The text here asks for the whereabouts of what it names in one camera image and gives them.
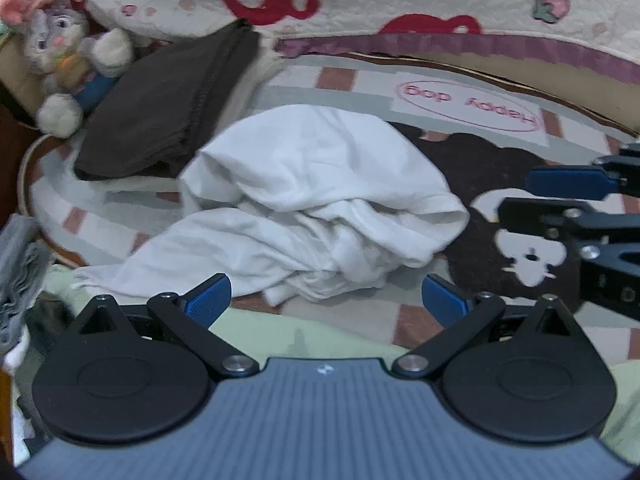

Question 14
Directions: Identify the grey crumpled cloth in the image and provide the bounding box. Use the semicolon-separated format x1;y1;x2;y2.
0;212;53;356

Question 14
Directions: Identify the dark brown folded garment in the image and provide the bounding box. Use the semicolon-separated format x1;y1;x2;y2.
74;19;262;182

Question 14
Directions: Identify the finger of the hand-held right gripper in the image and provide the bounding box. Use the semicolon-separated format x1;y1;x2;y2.
497;196;640;313
526;142;640;201

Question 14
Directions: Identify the white t-shirt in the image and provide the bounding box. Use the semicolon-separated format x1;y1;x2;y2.
72;104;471;306

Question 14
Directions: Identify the grey plush bunny toy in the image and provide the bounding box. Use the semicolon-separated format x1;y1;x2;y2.
0;0;135;138

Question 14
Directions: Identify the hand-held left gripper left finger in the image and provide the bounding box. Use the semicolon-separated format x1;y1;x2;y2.
75;272;261;378

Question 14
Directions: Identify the checkered mat with dog print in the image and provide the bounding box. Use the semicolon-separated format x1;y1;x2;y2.
17;52;640;361

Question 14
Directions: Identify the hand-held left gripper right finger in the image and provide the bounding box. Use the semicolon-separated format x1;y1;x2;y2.
391;274;576;380

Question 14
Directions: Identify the light green sheet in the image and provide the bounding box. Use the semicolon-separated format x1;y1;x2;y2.
30;265;640;466

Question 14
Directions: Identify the cream folded garment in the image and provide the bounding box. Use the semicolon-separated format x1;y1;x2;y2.
95;35;286;196

